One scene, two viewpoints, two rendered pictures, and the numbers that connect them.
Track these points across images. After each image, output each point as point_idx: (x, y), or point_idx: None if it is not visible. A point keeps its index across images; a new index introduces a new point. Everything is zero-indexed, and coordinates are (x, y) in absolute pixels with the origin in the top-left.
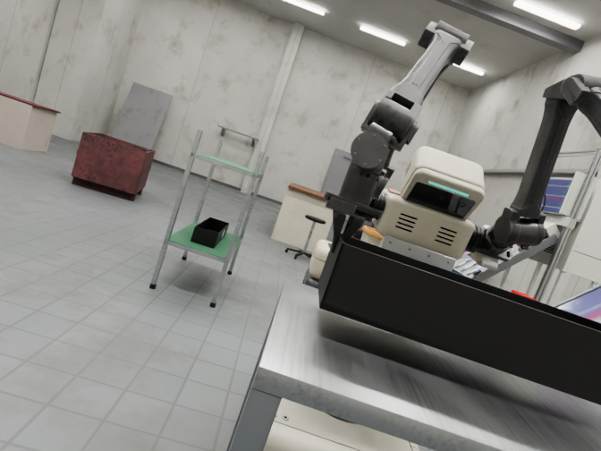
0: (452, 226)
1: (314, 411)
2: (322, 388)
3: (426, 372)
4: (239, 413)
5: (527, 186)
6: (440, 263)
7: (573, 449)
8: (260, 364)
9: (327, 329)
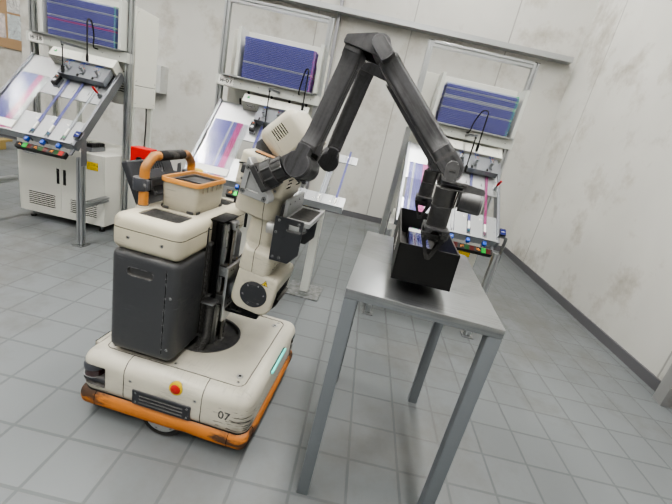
0: None
1: (227, 354)
2: (498, 317)
3: None
4: (334, 387)
5: (344, 131)
6: (301, 200)
7: (457, 269)
8: (504, 330)
9: (429, 297)
